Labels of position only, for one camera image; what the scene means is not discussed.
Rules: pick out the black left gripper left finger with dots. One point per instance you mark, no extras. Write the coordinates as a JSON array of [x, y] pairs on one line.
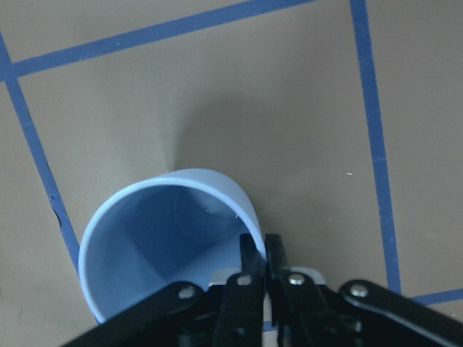
[[252, 262]]

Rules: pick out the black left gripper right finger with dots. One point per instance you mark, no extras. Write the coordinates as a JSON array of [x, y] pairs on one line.
[[277, 267]]

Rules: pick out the light blue plastic cup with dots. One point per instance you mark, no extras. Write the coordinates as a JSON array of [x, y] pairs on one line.
[[180, 226]]

